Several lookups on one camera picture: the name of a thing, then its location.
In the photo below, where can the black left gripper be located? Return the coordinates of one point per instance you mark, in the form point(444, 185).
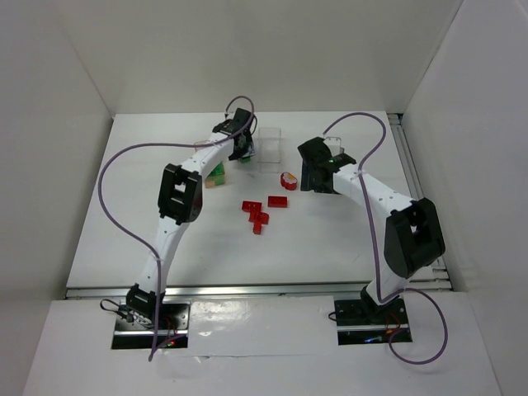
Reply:
point(244, 148)

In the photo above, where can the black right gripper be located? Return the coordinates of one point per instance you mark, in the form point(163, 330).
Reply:
point(310, 181)

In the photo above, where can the red flower lego brick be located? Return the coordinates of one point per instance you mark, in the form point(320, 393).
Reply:
point(288, 181)

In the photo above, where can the long green lego brick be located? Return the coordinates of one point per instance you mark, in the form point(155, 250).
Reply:
point(218, 171)

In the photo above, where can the long red lego brick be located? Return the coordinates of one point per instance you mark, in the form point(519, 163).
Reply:
point(277, 202)

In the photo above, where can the red lego plate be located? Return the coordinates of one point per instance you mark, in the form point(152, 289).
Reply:
point(251, 206)

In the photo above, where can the red sloped lego brick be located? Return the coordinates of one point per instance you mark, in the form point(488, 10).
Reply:
point(259, 217)

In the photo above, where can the small red lego brick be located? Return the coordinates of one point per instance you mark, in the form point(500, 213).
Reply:
point(257, 228)

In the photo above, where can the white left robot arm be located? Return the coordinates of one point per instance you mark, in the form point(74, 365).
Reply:
point(180, 200)

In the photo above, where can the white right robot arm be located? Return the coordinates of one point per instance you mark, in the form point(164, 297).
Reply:
point(405, 233)

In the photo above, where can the clear plastic container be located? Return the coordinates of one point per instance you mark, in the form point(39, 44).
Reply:
point(269, 150)

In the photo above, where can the brown tinted plastic container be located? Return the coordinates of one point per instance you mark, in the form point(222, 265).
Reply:
point(216, 177)

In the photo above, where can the aluminium front rail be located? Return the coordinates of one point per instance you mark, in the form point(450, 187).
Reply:
point(211, 291)

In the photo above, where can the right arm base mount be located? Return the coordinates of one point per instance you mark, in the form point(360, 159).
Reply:
point(356, 327)

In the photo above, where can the aluminium side rail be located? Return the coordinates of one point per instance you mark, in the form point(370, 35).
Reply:
point(435, 276)

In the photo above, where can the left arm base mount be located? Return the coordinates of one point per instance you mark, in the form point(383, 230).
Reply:
point(133, 331)

